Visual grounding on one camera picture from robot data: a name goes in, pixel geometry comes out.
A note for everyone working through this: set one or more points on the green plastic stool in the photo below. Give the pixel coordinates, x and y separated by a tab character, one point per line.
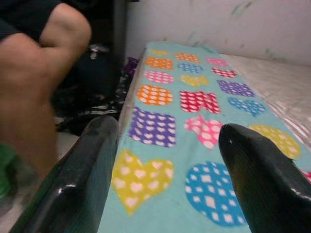
6	170

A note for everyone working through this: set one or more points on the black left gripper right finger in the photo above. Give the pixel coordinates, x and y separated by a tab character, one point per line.
267	184

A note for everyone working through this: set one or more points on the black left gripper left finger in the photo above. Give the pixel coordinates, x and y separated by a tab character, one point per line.
73	184

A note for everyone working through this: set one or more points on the person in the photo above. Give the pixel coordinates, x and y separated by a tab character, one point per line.
31	85

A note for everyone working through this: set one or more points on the purple cloth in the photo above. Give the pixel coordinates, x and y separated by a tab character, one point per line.
130	65

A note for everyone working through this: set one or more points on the grey quilted mattress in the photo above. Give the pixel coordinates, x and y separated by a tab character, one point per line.
279	85

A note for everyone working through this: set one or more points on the teal patterned blanket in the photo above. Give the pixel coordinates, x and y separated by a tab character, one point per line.
189	121

